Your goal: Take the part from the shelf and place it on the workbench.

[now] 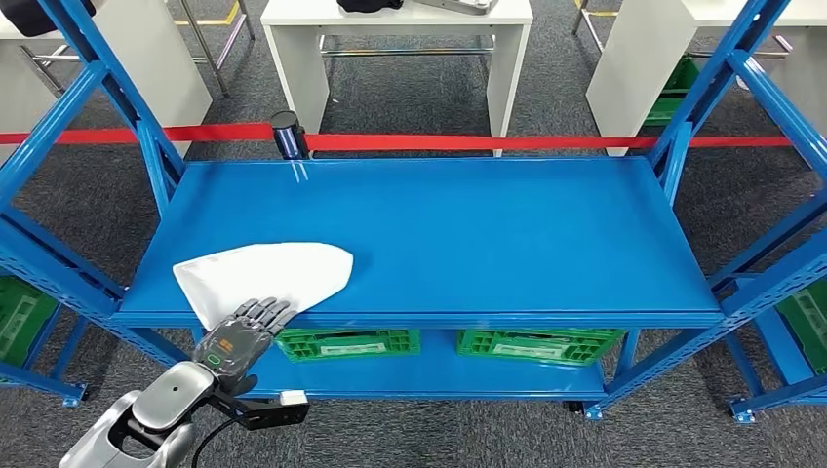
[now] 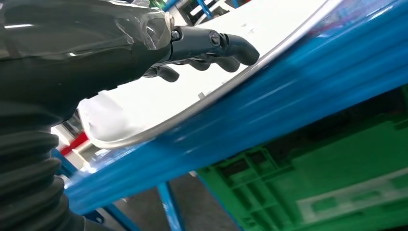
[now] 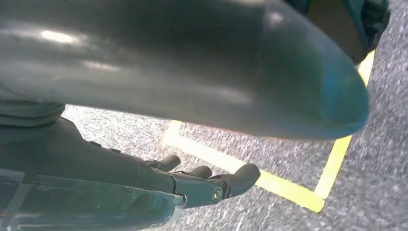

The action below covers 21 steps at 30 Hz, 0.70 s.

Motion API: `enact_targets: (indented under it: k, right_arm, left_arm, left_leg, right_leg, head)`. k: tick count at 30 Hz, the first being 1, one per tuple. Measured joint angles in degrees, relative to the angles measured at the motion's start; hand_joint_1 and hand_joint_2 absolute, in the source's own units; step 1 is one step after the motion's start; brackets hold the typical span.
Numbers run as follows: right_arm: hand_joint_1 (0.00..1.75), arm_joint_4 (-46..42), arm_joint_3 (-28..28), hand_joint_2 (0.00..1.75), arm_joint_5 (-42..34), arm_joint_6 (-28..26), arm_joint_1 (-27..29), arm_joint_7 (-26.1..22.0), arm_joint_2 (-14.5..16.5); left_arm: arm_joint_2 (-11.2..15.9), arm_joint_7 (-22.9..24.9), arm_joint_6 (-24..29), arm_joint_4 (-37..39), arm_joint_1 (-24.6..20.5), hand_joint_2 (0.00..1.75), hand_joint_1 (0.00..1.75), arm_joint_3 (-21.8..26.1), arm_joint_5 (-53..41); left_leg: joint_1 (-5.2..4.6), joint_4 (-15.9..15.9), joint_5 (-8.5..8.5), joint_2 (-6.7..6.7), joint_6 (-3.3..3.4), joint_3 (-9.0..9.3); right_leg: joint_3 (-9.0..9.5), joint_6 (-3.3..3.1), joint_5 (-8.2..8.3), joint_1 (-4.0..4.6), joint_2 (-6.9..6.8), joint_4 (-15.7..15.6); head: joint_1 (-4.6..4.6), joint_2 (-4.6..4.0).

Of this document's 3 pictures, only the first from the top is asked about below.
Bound chrome table crossbar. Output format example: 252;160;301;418
318;33;495;59

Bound white workbench table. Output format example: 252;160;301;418
259;0;535;158
0;0;215;160
585;0;827;171

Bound green plastic crate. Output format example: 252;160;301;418
644;55;702;127
774;277;827;377
0;276;60;369
274;328;422;364
456;328;628;369

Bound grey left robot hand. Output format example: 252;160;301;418
191;296;298;397

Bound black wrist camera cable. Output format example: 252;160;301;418
191;416;247;468

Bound yellow floor tape line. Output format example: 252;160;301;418
174;0;242;27
573;0;620;19

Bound chrome tube frame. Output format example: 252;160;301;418
18;0;256;98
571;0;609;55

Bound black fabric bag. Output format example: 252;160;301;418
336;0;405;15
0;0;97;38

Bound white plastic shell part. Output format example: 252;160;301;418
172;242;355;332

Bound black barrier stanchion post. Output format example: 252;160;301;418
269;110;311;162

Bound red barrier belt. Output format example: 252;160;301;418
0;122;793;153

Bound grey metal plate part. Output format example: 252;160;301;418
413;0;500;17

